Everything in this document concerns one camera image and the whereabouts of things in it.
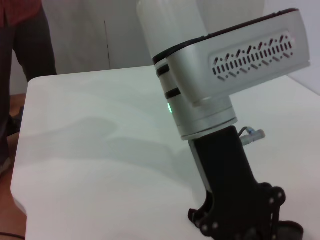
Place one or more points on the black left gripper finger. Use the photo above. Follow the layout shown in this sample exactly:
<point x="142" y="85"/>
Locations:
<point x="232" y="233"/>
<point x="275" y="225"/>

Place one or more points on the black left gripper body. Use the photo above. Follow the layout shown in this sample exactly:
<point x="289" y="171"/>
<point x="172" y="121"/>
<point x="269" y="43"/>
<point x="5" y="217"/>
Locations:
<point x="225" y="175"/>

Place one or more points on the silver black wrist camera box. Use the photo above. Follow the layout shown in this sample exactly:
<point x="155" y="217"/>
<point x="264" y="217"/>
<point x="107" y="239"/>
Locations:
<point x="250" y="37"/>

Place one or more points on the person in red shirt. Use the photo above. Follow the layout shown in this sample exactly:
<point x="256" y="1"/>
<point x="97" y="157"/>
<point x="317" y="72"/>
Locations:
<point x="32" y="37"/>

